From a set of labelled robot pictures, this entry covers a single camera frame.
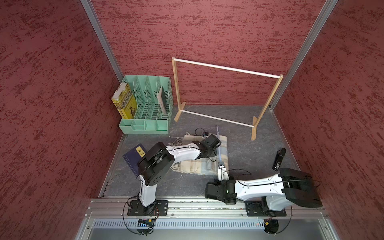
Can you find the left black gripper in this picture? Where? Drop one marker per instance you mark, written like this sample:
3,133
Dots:
214,153

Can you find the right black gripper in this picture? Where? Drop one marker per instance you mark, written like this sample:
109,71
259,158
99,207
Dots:
216,182

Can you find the wooden clothes rack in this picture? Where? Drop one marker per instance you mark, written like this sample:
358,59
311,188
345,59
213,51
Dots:
256,120

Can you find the light blue clothes hanger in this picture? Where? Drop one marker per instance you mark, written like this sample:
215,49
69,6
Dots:
218,147

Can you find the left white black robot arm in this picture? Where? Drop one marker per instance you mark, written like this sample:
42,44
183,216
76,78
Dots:
155,164

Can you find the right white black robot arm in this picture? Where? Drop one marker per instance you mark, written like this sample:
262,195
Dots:
288,187

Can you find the green plastic file organizer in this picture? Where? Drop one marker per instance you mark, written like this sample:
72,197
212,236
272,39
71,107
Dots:
149,118

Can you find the black handheld device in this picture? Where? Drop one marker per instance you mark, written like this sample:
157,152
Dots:
278,159

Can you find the dark thin book in organizer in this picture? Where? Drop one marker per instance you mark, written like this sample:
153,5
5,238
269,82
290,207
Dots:
162,100

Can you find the dark blue notebook yellow label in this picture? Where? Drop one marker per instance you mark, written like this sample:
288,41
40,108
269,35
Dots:
133,157

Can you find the yellow book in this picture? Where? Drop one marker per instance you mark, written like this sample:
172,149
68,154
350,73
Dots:
125,102

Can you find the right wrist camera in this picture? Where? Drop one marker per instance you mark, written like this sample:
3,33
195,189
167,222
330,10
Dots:
222,172

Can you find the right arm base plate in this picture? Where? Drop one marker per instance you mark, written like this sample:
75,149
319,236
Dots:
265,210

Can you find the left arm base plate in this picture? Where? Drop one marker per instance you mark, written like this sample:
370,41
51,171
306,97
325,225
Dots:
147,208

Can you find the aluminium rail frame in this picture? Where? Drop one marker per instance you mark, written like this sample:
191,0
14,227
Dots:
193,213

